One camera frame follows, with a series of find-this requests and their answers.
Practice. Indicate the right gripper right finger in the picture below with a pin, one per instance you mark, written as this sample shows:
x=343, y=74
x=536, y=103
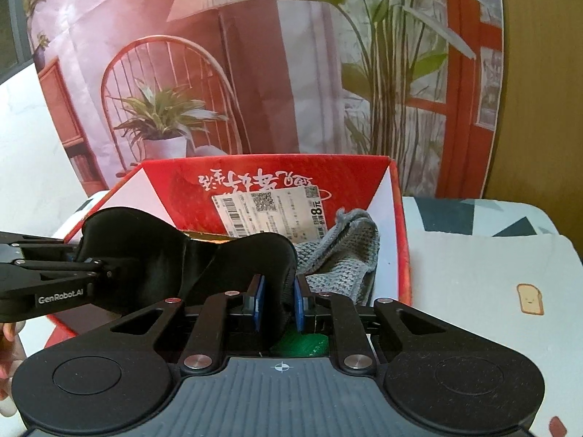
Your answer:
x=337, y=317

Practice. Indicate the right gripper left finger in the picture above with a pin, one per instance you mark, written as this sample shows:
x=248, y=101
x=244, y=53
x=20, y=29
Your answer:
x=225, y=325

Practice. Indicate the black sleep eye mask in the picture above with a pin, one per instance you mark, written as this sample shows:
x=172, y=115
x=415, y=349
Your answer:
x=153, y=260

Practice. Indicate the printed room backdrop poster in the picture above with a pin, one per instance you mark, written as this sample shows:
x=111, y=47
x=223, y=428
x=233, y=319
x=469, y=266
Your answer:
x=418, y=81

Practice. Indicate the person's left hand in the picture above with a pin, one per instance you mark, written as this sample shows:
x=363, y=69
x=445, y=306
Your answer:
x=12, y=356

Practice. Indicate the green object in box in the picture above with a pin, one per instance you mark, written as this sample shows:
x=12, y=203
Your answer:
x=296, y=345

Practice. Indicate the grey knitted cloth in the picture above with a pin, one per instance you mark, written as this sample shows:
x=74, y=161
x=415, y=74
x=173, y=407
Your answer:
x=344, y=261

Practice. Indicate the white shipping label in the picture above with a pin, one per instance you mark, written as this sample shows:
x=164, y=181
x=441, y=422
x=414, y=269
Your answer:
x=295, y=213

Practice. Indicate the red strawberry cardboard box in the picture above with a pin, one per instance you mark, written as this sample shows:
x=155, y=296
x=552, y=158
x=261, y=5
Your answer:
x=180, y=191

